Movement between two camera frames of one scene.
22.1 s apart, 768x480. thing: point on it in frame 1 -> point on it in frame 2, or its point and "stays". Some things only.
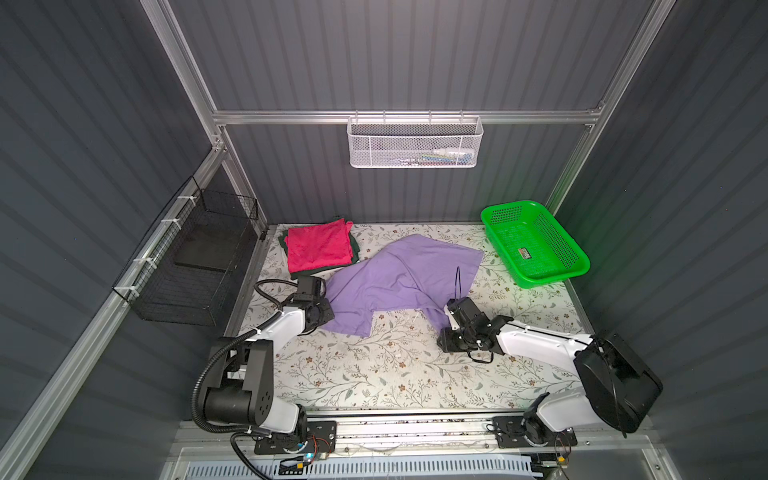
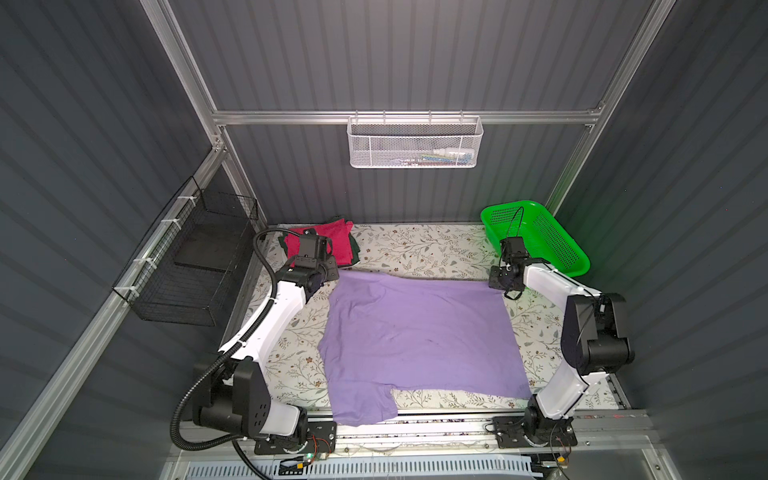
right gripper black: x=445 y=340 -> x=494 y=279
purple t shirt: x=413 y=272 -> x=389 y=332
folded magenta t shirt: x=319 y=246 stays
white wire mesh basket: x=414 y=141 stays
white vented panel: x=372 y=469 stays
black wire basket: x=189 y=267 stays
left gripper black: x=326 y=312 -> x=330 y=269
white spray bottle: x=445 y=152 stays
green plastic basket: x=531 y=244 stays
